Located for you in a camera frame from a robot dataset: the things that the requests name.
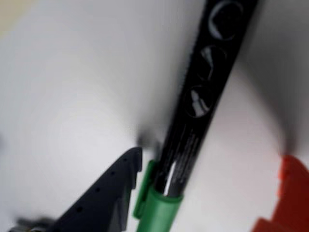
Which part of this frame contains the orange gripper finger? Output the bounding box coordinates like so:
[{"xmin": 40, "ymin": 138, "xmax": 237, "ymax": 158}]
[{"xmin": 251, "ymin": 154, "xmax": 309, "ymax": 232}]

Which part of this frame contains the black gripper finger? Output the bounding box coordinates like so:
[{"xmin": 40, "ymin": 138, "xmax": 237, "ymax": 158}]
[{"xmin": 54, "ymin": 147, "xmax": 143, "ymax": 232}]

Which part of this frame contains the black marker with green cap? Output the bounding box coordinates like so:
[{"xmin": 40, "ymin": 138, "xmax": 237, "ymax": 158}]
[{"xmin": 133, "ymin": 0, "xmax": 259, "ymax": 232}]

